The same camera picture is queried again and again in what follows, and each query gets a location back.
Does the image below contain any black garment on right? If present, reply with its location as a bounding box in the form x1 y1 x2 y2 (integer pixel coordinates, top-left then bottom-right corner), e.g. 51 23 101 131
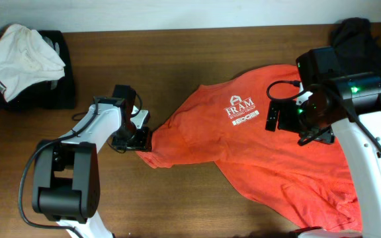
329 18 381 78

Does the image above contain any black folded garment on left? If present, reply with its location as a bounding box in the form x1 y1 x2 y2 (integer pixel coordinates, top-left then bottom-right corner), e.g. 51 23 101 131
0 30 75 111

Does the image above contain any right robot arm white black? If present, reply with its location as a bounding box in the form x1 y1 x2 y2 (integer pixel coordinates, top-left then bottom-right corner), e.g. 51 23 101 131
265 47 381 237

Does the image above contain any white crumpled garment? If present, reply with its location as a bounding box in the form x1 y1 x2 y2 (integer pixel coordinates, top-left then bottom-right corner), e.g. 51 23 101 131
0 24 65 102

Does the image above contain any orange t-shirt with white logo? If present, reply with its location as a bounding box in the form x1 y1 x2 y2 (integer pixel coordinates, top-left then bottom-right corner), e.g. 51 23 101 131
140 64 362 231

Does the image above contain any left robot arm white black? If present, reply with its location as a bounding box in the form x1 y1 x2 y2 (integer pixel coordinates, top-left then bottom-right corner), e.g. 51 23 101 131
26 85 151 237

